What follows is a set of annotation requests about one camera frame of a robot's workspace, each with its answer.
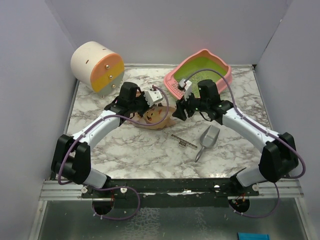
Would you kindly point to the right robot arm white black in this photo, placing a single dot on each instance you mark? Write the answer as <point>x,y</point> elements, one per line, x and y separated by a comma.
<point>277,150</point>

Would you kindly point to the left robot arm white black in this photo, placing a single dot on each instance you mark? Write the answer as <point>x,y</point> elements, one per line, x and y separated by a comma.
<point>72,157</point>

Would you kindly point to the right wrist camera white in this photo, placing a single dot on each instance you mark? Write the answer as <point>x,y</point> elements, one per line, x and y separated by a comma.
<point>185,86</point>

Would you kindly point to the grey metal scoop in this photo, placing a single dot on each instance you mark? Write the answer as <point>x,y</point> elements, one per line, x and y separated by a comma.
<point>207,140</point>

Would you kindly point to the green cat litter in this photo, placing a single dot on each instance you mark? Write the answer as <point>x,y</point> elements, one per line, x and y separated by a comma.
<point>196,77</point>

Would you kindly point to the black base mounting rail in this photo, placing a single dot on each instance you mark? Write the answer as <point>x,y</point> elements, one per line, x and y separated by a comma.
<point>169,193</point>

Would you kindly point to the cream orange cylinder container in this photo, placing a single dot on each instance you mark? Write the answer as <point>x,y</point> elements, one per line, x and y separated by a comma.
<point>98,67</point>

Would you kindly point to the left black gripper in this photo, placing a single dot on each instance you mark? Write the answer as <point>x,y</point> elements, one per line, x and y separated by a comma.
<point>142,96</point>

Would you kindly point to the beige cat litter bag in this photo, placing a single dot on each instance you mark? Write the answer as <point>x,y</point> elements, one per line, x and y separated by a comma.
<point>154,115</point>

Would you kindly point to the blue object at bottom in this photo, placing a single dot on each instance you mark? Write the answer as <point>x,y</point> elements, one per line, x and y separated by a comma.
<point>252,236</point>

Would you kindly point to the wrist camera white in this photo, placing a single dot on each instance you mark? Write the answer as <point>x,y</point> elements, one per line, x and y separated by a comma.
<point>153,97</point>
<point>185,86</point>

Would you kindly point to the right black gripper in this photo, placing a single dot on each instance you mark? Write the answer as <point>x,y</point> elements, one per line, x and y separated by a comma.
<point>180,112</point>

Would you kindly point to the pink green litter box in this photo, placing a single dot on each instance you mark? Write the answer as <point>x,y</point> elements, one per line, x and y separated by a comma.
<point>202,60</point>

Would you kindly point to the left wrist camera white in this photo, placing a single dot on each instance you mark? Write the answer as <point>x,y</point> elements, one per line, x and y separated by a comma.
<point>153,97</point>

